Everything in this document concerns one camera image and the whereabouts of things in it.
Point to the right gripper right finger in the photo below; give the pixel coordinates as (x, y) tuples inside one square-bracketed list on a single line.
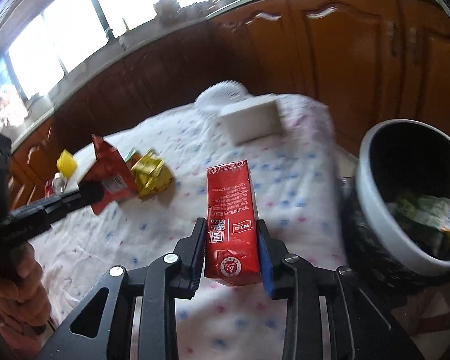
[(271, 253)]

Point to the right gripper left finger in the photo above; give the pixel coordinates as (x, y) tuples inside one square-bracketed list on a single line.
[(191, 251)]

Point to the red paper carton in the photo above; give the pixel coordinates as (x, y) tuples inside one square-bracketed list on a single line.
[(231, 255)]

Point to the gold yellow wrapper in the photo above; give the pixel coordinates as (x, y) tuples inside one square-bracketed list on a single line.
[(151, 174)]

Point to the white foam block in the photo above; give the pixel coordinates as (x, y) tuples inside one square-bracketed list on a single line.
[(252, 118)]

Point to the green snack wrapper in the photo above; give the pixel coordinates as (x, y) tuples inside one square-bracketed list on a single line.
[(426, 221)]

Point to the white rimmed trash bin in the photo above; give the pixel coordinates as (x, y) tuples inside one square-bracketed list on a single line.
[(395, 157)]

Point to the kitchen sink faucet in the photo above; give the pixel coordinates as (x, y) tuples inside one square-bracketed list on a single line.
[(109, 35)]

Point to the wooden kitchen cabinets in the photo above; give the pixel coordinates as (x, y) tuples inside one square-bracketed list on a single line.
[(367, 60)]

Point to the person's left hand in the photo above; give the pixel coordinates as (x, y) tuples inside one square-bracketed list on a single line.
[(25, 302)]

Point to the yellow foam piece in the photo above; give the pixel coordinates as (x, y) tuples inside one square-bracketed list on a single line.
[(66, 164)]

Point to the red candy wrapper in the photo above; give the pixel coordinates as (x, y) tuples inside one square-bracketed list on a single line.
[(108, 179)]

